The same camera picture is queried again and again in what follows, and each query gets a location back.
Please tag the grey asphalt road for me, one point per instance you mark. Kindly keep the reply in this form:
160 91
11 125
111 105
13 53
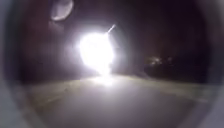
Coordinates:
113 103

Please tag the bright street lamp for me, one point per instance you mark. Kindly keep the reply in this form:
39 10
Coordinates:
97 51

